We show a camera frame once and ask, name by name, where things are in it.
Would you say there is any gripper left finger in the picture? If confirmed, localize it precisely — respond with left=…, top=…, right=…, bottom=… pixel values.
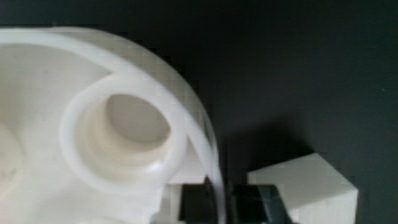
left=177, top=184, right=216, bottom=224

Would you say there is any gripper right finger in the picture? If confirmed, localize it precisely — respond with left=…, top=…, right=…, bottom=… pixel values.
left=230, top=185, right=292, bottom=224

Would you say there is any white round stool seat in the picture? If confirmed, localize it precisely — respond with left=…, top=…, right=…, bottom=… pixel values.
left=0, top=27, right=225, bottom=224

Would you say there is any white stool leg front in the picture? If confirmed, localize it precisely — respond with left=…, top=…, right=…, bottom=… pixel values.
left=246, top=153, right=358, bottom=224

